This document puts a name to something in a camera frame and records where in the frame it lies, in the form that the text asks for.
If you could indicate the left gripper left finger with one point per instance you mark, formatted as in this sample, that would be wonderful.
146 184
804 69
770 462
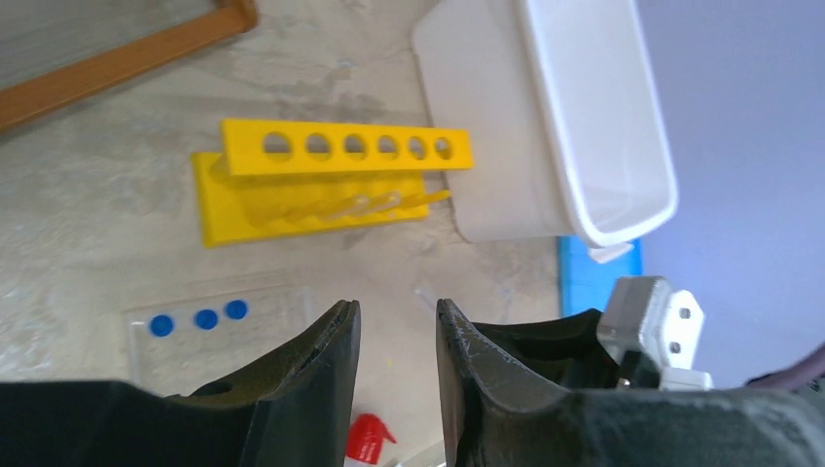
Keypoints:
290 407

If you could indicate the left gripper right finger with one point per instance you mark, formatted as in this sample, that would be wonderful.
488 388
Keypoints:
547 394

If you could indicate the yellow test tube rack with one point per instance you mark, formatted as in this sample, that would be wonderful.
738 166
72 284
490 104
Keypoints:
281 178

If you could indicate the red nozzle wash bottle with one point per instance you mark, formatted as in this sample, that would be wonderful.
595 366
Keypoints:
366 437

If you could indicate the blue cap tube three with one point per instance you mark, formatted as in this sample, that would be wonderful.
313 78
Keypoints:
236 309

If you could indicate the blue cap tube two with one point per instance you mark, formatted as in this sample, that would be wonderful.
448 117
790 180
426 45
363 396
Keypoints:
206 319

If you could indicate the glass stirring rod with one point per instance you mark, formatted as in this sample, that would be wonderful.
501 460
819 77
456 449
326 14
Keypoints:
427 298

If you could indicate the clear tube rack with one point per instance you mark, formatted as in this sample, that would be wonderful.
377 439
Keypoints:
190 357

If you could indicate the blue cap tube one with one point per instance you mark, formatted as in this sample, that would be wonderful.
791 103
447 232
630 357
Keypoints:
161 325

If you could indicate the blue plastic lid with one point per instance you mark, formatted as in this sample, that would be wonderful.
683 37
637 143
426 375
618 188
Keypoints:
584 283

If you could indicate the white plastic bin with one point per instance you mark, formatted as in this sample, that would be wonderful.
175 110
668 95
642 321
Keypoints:
561 107

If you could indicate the wooden shelf rack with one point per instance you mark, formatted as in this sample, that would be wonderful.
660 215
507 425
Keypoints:
47 92

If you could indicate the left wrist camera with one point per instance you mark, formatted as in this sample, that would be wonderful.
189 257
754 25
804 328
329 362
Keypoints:
652 331

